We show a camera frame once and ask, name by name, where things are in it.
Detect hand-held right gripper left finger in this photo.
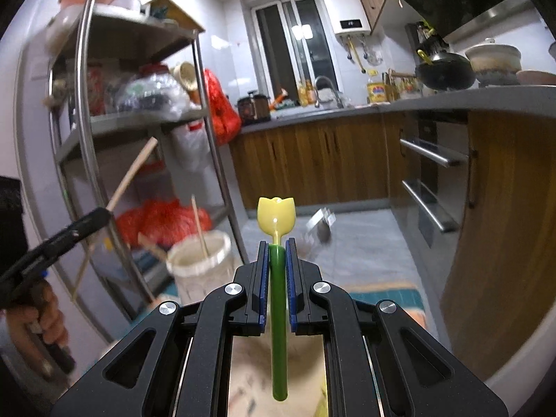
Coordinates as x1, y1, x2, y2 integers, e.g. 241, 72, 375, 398
51, 240, 270, 417

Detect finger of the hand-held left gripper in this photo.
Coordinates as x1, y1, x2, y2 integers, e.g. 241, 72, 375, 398
8, 207, 111, 285

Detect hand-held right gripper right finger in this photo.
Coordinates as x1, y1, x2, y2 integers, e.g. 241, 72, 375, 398
284, 238, 509, 417

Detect green tulip-shaped plastic spoon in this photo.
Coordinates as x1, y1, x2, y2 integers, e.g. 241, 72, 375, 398
257, 196, 296, 401

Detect cream floral ceramic utensil holder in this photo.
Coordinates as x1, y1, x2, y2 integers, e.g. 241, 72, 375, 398
165, 230, 244, 309

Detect person's left hand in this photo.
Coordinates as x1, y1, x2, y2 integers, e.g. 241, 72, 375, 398
4, 284, 70, 357

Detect white refrigerator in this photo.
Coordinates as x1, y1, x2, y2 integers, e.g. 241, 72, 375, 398
0, 4, 114, 400

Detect crumpled red plastic bag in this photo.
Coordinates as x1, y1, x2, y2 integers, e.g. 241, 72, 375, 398
115, 199, 213, 248

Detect printed tablecloth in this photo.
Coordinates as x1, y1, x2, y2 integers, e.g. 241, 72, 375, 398
228, 284, 426, 417

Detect wooden base cabinets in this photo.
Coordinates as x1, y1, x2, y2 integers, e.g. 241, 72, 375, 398
228, 111, 407, 211

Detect hanging white plastic bag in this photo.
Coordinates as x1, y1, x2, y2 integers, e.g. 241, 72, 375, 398
174, 124, 213, 174

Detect clear plastic bag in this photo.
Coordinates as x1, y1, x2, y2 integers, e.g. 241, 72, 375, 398
114, 72, 192, 120

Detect dark electric pressure cooker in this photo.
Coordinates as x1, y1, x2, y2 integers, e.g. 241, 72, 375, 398
237, 91, 272, 126

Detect hanging red plastic bag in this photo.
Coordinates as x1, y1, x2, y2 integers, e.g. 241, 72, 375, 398
203, 68, 242, 146

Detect cream cup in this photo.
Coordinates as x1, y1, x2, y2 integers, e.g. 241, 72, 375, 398
171, 62, 203, 92

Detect metal sink faucet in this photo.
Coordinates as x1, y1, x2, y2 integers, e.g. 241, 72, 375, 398
313, 76, 344, 109

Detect metal shelf rack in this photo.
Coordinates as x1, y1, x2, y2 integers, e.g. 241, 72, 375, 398
43, 0, 250, 313

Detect yellow oil bottle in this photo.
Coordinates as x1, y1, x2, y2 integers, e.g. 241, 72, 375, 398
366, 74, 387, 105

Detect row of condiment bottles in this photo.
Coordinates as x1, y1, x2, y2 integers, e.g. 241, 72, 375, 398
386, 69, 420, 100

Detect wooden base cabinet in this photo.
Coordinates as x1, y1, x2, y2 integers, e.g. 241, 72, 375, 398
439, 111, 556, 383

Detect cardboard box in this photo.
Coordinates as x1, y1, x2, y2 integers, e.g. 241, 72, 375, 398
143, 0, 205, 33

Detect kitchen window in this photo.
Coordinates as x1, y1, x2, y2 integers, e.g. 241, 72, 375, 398
250, 0, 340, 105

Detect grey kitchen countertop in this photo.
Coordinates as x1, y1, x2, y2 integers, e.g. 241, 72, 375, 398
239, 82, 556, 135

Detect black wok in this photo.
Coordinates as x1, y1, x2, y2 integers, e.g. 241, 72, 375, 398
412, 50, 476, 92

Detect dark kitchen tool rack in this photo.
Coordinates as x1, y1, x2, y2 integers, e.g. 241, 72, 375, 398
406, 21, 450, 55

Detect white water heater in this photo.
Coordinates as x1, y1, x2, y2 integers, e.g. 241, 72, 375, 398
320, 0, 373, 38

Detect white ceramic pot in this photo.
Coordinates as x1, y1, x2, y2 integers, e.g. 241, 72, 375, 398
465, 39, 523, 87

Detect pale bowl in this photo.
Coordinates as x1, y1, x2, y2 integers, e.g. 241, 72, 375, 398
516, 69, 556, 88

